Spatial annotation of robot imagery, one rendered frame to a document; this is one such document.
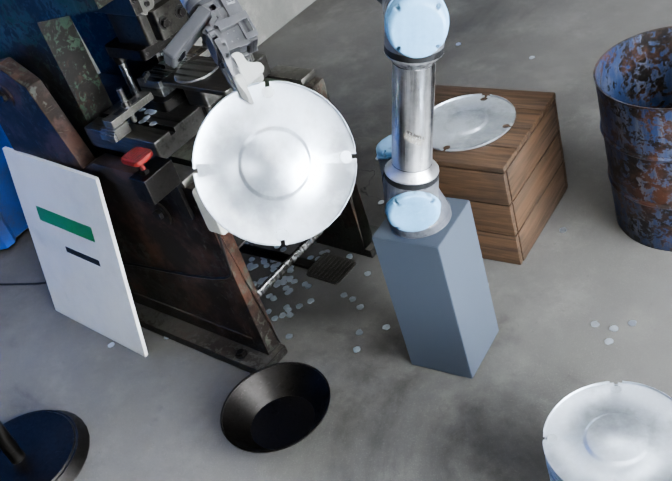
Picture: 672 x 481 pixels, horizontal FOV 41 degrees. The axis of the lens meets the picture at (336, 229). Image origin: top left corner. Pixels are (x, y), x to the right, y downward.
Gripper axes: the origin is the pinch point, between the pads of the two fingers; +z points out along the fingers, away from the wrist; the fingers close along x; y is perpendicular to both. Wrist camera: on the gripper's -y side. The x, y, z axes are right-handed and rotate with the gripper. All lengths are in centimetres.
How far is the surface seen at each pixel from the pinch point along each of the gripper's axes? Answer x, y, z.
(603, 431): 27, 36, 85
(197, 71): 72, 5, -36
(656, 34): 72, 123, 10
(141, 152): 58, -18, -18
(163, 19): 62, 2, -48
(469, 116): 94, 72, 2
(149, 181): 60, -19, -12
